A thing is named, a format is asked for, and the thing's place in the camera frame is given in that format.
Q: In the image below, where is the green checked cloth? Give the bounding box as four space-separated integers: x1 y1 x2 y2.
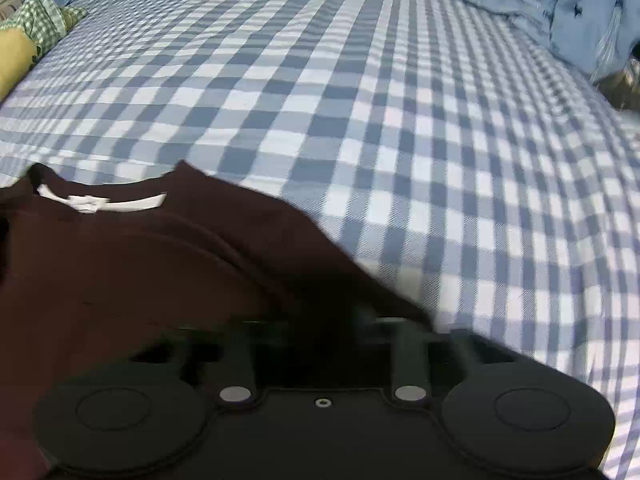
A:
0 0 88 58

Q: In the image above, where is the blue checked bed sheet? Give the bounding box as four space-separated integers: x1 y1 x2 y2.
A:
0 0 640 480

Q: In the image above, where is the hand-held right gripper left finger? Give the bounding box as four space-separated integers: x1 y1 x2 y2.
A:
134 319 257 407

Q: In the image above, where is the maroon printed sweatshirt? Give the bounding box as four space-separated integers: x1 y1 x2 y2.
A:
0 160 436 480

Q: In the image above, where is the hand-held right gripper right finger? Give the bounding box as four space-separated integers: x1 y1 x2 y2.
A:
390 319 517 407

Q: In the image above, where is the blue star print curtain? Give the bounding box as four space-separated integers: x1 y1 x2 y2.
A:
380 0 640 85

